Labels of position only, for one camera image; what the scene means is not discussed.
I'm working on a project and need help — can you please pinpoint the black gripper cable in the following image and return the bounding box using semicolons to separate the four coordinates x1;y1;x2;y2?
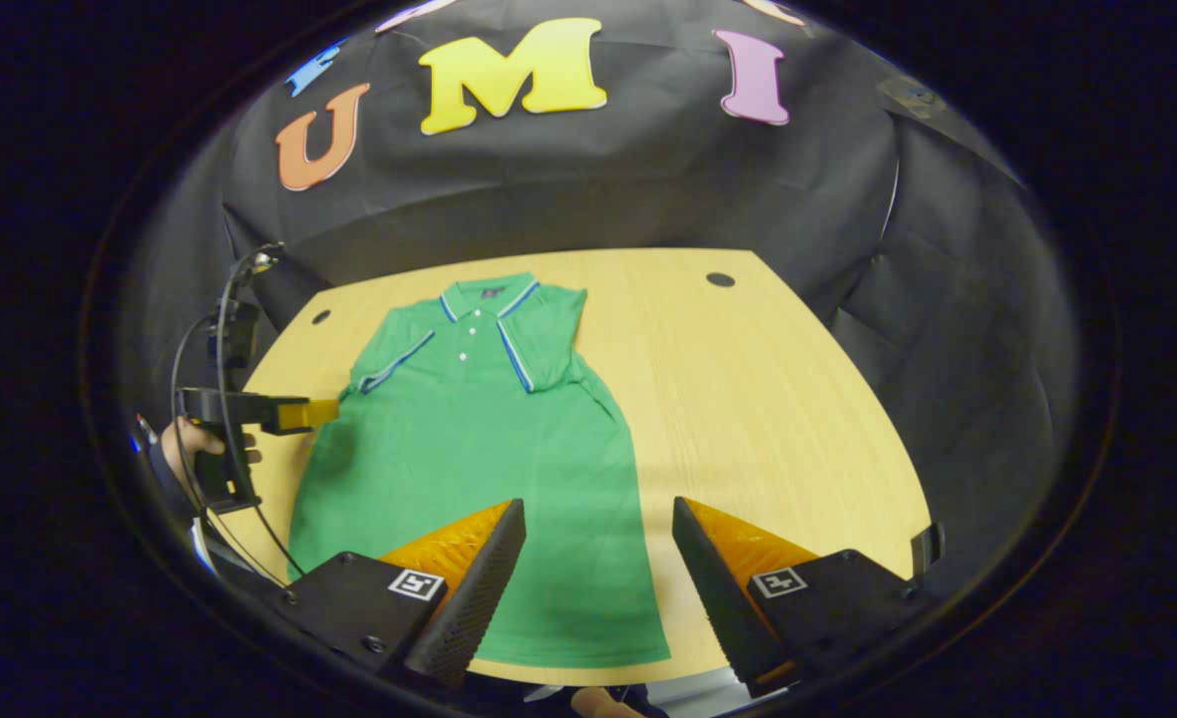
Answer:
171;243;307;585

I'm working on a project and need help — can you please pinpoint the green T-shirt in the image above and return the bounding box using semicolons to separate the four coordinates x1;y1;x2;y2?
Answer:
287;271;671;669

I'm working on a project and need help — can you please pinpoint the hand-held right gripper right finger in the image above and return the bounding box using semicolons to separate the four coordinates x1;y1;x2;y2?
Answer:
672;497;924;699

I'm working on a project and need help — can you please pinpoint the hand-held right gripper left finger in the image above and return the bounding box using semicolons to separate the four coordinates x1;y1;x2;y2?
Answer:
279;499;528;691

